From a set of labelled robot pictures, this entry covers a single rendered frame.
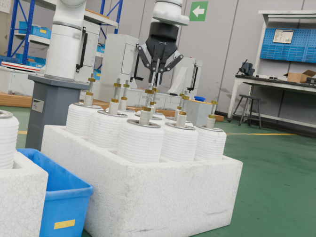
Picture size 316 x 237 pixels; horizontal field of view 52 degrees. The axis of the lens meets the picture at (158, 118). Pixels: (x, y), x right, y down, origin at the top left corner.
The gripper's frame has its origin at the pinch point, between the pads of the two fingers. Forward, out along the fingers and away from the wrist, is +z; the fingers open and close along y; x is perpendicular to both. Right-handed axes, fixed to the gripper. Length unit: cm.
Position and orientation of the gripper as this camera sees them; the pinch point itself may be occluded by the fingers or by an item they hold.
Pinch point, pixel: (155, 79)
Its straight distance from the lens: 86.5
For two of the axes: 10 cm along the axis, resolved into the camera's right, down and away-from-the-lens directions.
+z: -1.8, 9.8, 1.0
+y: -9.6, -1.5, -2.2
